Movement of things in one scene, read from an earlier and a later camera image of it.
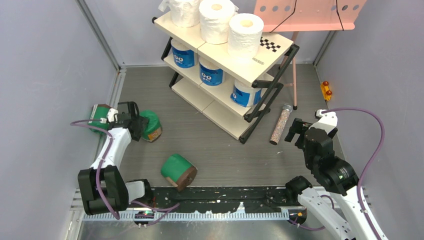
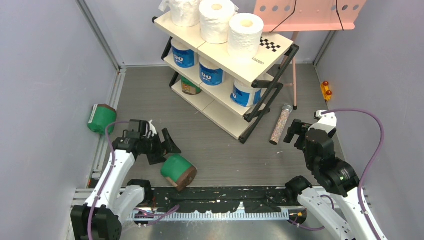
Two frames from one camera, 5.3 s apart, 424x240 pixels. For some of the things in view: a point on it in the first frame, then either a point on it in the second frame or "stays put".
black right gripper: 296,127 stays put
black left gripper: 142,123 → 166,147
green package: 178,171 stays put
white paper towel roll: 244,34 stays put
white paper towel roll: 214,18 stays put
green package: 154,128 → 189,88
